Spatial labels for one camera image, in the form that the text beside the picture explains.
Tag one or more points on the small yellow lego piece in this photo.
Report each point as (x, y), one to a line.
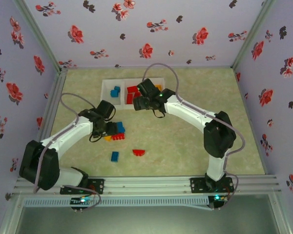
(108, 138)

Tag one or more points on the yellow lego brick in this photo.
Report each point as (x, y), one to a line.
(158, 87)

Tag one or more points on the long red lego brick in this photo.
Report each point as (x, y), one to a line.
(118, 137)

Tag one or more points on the red half-round lego piece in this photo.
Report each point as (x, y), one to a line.
(139, 152)

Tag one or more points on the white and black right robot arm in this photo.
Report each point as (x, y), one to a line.
(190, 112)

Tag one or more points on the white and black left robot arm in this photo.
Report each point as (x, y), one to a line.
(70, 131)

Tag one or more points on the left controller circuit board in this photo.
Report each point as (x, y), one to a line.
(81, 201)

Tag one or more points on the controller circuit board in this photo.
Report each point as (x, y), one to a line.
(81, 201)
(218, 198)

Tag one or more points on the right controller circuit board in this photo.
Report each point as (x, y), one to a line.
(218, 198)

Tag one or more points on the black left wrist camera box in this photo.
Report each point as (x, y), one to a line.
(106, 109)

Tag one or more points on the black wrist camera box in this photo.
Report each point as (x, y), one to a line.
(148, 86)
(106, 109)

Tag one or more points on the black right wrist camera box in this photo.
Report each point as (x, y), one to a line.
(148, 86)

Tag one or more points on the aluminium side rail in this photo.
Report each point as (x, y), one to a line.
(56, 95)

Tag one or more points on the aluminium back rail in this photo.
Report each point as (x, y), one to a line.
(197, 66)

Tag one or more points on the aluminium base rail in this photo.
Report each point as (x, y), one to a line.
(149, 185)

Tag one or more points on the aluminium corner post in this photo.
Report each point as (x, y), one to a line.
(254, 31)
(36, 34)

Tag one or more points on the aluminium lower frame rail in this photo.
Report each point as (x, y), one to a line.
(280, 217)
(11, 217)

